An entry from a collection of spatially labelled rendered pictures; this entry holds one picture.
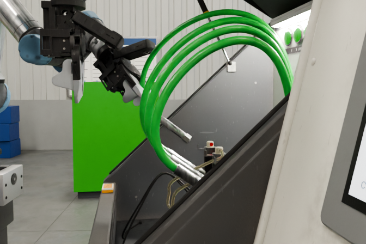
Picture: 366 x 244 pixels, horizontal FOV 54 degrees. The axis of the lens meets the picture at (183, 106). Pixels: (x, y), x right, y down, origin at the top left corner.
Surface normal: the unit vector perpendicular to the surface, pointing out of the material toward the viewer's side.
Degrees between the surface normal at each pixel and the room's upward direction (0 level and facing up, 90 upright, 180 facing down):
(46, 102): 90
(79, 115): 90
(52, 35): 90
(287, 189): 76
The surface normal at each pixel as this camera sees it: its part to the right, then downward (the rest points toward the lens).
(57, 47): 0.15, 0.05
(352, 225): -0.96, -0.23
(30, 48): -0.30, 0.05
